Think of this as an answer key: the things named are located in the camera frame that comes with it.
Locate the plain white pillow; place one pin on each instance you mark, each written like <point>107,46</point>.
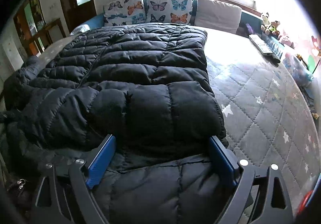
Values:
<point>218,15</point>

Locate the large black puffer coat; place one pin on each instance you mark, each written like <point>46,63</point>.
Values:
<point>148,86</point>

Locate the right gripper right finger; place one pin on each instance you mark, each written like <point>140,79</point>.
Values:
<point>225,161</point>

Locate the white remote keyboard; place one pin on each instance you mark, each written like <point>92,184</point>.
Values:
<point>260,45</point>

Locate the left butterfly print pillow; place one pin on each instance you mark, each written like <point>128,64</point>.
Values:
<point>124,12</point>

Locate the colourful flower wall decoration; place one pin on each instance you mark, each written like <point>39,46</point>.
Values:
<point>314,57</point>

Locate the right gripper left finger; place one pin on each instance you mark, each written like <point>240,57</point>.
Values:
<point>99,159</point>

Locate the right butterfly print pillow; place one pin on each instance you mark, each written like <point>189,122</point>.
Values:
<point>169,11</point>

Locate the butterfly print pillow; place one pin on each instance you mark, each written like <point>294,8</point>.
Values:
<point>124,12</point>
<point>169,11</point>

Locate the wooden shelf cabinet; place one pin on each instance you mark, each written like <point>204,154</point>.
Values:
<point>29,21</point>

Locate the plush toys on ledge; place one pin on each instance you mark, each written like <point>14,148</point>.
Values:
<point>271,28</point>

